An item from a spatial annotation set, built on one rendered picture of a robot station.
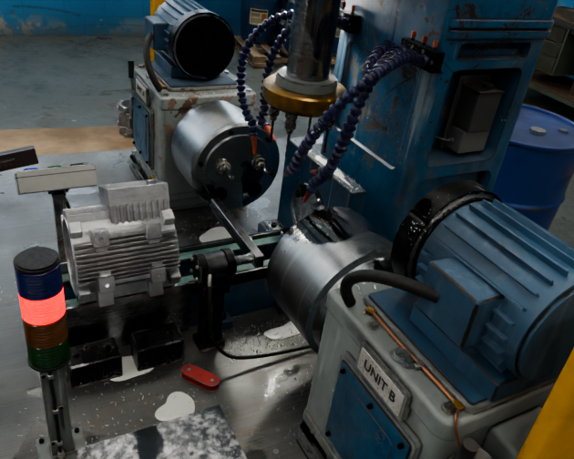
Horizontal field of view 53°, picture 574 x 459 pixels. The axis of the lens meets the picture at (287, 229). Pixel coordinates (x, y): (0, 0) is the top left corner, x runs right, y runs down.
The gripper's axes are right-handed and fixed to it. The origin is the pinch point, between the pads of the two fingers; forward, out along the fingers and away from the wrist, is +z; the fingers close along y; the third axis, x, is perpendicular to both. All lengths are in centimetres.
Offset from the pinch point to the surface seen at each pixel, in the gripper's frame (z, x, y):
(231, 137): 49, 16, 21
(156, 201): 22.6, 14.3, -2.6
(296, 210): 59, 32, 5
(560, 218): 305, 167, 93
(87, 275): 5.9, 22.0, -9.4
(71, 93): 50, 131, 372
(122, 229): 14.7, 16.8, -5.2
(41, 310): -2.3, 7.6, -32.9
